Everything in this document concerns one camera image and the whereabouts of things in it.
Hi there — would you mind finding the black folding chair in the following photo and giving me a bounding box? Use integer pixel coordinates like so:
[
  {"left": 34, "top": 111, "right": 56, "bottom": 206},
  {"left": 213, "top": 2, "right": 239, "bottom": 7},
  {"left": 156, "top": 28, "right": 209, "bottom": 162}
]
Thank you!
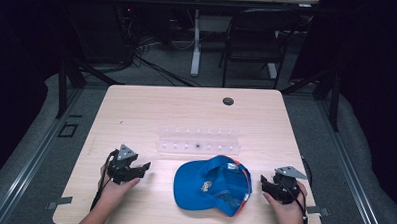
[{"left": 216, "top": 6, "right": 304, "bottom": 92}]

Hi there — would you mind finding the person's right hand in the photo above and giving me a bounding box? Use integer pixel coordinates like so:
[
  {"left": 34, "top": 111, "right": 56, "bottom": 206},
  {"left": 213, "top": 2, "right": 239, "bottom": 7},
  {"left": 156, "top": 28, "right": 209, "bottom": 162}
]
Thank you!
[{"left": 262, "top": 179, "right": 309, "bottom": 224}]

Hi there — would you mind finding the bundle of floor cables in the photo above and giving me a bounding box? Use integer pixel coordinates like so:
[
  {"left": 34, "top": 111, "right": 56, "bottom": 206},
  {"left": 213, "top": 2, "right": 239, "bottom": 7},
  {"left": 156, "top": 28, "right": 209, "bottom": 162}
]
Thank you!
[{"left": 120, "top": 8, "right": 208, "bottom": 88}]

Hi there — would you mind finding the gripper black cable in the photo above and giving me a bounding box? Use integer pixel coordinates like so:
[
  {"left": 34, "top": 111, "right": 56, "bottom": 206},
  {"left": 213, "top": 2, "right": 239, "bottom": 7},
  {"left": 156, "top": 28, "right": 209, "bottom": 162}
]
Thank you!
[
  {"left": 276, "top": 156, "right": 315, "bottom": 224},
  {"left": 89, "top": 148, "right": 119, "bottom": 213}
]

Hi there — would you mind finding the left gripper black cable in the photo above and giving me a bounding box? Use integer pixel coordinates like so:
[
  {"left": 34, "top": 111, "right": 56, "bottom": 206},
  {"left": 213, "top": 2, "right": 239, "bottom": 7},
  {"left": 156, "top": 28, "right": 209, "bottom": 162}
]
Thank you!
[{"left": 89, "top": 148, "right": 119, "bottom": 213}]

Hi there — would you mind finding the blue baseball cap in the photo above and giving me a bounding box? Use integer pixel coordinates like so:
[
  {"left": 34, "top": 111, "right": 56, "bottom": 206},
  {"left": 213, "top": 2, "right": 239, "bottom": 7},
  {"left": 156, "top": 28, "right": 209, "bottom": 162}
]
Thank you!
[{"left": 172, "top": 152, "right": 255, "bottom": 219}]

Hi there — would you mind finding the clear plastic rack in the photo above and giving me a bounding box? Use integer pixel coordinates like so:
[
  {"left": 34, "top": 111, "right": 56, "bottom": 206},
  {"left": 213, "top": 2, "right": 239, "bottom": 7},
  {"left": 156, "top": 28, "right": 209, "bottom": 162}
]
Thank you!
[{"left": 155, "top": 125, "right": 243, "bottom": 159}]

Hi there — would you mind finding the white desk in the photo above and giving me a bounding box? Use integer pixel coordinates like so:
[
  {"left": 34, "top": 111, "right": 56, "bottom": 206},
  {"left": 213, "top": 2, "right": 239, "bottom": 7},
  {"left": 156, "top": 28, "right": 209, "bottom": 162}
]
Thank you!
[{"left": 170, "top": 0, "right": 322, "bottom": 82}]

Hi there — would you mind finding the aluminium floor rail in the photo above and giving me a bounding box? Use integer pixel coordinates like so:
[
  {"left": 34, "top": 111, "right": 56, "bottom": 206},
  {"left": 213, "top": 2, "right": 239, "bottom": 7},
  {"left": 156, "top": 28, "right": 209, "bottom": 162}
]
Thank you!
[
  {"left": 0, "top": 84, "right": 85, "bottom": 224},
  {"left": 311, "top": 95, "right": 393, "bottom": 224}
]

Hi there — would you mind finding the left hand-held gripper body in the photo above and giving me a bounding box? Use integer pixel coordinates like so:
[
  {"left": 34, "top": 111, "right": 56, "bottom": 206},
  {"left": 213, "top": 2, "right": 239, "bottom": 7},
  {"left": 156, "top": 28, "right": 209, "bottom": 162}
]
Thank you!
[{"left": 106, "top": 143, "right": 140, "bottom": 186}]

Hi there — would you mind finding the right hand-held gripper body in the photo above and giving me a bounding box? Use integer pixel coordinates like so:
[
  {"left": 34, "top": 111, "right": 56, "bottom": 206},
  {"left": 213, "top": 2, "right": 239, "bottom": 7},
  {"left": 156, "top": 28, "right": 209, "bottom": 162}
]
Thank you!
[{"left": 270, "top": 165, "right": 309, "bottom": 206}]

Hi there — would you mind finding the person's left hand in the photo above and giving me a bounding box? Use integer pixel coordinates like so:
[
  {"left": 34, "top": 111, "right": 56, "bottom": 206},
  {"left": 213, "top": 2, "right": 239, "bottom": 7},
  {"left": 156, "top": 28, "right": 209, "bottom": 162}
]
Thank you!
[{"left": 97, "top": 164, "right": 143, "bottom": 212}]

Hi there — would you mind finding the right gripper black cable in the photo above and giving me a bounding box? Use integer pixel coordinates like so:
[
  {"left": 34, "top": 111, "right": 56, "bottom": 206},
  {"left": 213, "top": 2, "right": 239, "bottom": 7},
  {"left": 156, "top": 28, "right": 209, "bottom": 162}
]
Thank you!
[{"left": 276, "top": 156, "right": 315, "bottom": 224}]

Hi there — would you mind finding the grey metal table bracket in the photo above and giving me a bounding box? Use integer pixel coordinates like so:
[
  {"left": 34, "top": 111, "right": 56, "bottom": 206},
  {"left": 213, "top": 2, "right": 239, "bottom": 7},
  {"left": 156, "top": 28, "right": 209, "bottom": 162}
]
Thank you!
[
  {"left": 45, "top": 195, "right": 74, "bottom": 212},
  {"left": 305, "top": 205, "right": 331, "bottom": 219}
]

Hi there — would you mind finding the black metal stand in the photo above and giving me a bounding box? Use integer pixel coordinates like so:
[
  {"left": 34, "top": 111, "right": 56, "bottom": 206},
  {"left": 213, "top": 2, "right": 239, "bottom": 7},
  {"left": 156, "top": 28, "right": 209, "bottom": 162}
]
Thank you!
[
  {"left": 53, "top": 56, "right": 126, "bottom": 122},
  {"left": 278, "top": 65, "right": 343, "bottom": 133}
]

